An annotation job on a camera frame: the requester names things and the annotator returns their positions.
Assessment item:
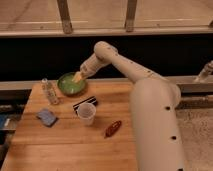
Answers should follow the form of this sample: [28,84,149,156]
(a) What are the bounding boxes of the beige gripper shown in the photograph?
[72,55,100,83]

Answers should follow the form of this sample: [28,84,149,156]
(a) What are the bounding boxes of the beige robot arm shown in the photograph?
[74,41,187,171]

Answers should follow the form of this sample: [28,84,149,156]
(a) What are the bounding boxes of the clear plastic bottle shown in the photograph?
[42,78,59,105]

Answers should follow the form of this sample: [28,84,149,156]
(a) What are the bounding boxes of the green bowl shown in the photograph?
[57,72,86,96]

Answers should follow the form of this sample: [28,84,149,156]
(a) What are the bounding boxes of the translucent plastic cup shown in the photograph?
[77,103,96,126]

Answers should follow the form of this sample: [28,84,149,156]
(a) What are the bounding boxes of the blue sponge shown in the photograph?
[36,109,58,127]

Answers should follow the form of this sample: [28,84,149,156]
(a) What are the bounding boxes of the left metal window post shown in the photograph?
[57,0,73,34]

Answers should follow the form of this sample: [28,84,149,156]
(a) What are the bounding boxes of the metal window post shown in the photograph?
[57,0,73,34]
[124,0,137,32]

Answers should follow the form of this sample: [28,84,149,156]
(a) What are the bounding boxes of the right metal window post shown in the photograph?
[124,0,137,32]

